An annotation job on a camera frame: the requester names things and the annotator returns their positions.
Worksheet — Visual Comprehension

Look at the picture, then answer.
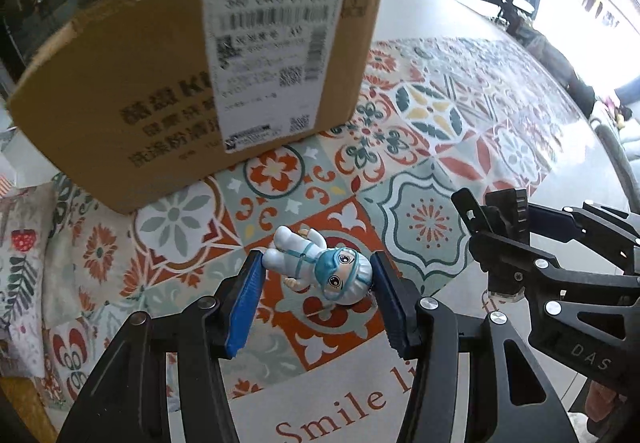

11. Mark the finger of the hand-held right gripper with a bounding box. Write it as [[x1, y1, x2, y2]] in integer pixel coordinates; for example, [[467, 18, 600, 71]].
[[526, 202, 640, 274], [450, 188, 640, 320]]

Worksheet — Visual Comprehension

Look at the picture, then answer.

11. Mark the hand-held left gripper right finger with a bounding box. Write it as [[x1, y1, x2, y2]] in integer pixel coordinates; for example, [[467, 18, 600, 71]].
[[370, 250, 573, 443]]

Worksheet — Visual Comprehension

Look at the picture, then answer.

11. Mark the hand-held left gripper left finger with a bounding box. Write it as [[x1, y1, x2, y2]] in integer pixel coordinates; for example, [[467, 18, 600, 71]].
[[55, 249, 267, 443]]

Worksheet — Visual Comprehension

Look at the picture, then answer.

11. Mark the black ribbed object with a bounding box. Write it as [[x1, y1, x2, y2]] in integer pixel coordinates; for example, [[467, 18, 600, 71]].
[[485, 189, 530, 305]]

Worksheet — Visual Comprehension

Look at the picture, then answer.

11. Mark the white and blue toy figurine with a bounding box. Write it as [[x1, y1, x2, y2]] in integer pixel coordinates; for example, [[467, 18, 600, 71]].
[[262, 225, 373, 308]]

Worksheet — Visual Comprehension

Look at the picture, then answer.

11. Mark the brown cardboard box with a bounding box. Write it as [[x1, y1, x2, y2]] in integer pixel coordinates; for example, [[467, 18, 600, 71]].
[[6, 0, 391, 216]]

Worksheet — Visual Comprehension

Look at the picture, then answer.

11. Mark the person's right hand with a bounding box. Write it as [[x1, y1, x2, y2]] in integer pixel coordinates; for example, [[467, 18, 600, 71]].
[[585, 373, 628, 425]]

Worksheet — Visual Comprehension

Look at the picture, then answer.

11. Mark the grey sofa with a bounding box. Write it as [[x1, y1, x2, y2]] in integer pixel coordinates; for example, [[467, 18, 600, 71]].
[[565, 73, 640, 206]]

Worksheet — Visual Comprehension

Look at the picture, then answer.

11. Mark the patterned tile print tablecloth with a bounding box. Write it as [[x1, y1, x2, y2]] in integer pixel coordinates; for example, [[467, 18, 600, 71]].
[[45, 0, 626, 443]]

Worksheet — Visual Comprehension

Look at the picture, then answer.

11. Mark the floral fabric cushion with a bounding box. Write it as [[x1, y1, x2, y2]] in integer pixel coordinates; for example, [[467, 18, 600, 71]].
[[0, 183, 61, 379]]

